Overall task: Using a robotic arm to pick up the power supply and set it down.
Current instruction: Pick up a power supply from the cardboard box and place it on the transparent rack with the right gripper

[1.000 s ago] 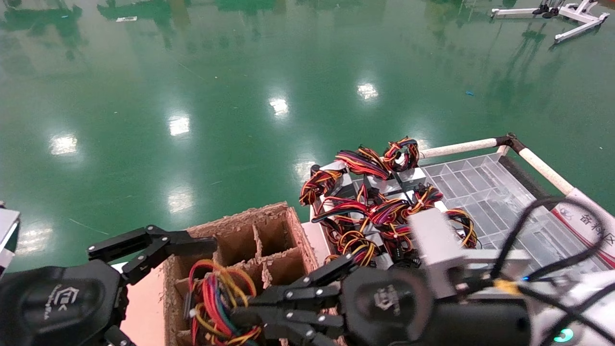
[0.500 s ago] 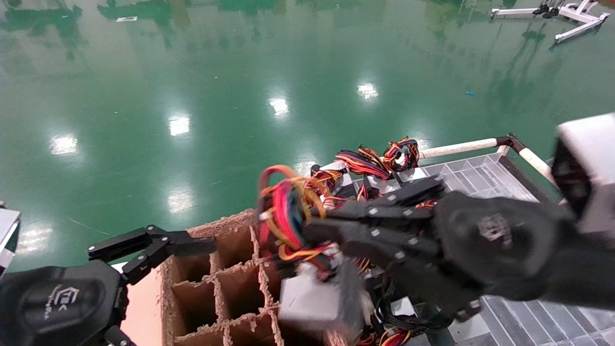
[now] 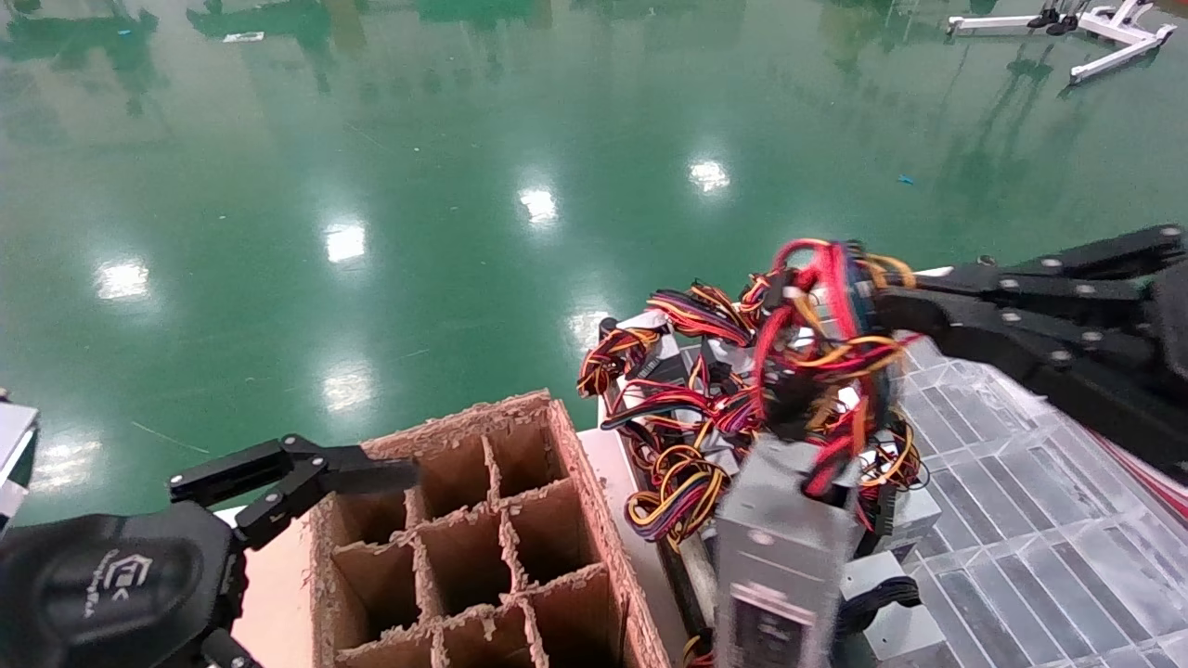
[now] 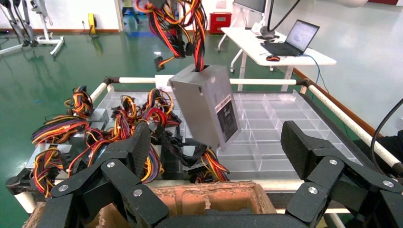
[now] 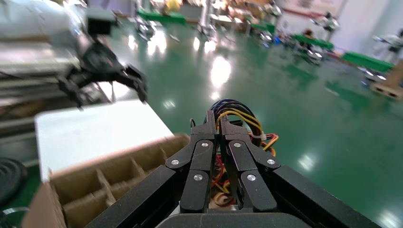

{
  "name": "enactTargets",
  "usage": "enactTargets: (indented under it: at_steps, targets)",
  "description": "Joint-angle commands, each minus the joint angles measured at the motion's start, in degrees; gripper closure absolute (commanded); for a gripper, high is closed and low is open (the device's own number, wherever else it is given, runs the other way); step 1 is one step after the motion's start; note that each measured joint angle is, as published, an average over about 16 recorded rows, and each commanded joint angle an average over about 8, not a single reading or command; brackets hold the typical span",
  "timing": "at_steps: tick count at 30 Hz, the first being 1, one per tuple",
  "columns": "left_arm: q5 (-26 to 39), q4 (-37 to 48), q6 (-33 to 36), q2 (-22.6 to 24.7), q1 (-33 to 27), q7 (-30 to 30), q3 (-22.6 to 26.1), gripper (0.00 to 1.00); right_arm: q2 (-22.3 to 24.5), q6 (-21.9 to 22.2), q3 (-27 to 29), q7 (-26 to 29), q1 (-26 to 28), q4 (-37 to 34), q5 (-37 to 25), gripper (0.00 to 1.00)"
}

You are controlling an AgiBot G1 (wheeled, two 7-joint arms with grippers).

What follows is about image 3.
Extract clear plastic divided tray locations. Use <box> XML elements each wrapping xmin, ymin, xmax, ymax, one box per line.
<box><xmin>863</xmin><ymin>334</ymin><xmax>1188</xmax><ymax>668</ymax></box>

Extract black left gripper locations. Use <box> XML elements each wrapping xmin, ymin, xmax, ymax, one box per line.
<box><xmin>0</xmin><ymin>434</ymin><xmax>420</xmax><ymax>668</ymax></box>

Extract grey power supply black cables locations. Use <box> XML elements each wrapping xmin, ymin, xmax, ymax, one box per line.
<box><xmin>835</xmin><ymin>547</ymin><xmax>949</xmax><ymax>668</ymax></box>

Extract white panel corner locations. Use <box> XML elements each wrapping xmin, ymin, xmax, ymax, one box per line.
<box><xmin>0</xmin><ymin>401</ymin><xmax>40</xmax><ymax>532</ymax></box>

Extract white metal stand frame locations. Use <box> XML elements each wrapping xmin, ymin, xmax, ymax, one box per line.
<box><xmin>1067</xmin><ymin>0</ymin><xmax>1178</xmax><ymax>86</ymax></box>

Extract brown cardboard divider box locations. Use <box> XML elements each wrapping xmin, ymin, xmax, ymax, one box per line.
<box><xmin>309</xmin><ymin>390</ymin><xmax>671</xmax><ymax>668</ymax></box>

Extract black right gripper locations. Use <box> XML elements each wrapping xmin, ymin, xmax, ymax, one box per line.
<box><xmin>875</xmin><ymin>225</ymin><xmax>1188</xmax><ymax>469</ymax></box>

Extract white stand with black feet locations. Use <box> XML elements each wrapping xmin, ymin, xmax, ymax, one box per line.
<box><xmin>947</xmin><ymin>7</ymin><xmax>1089</xmax><ymax>38</ymax></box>

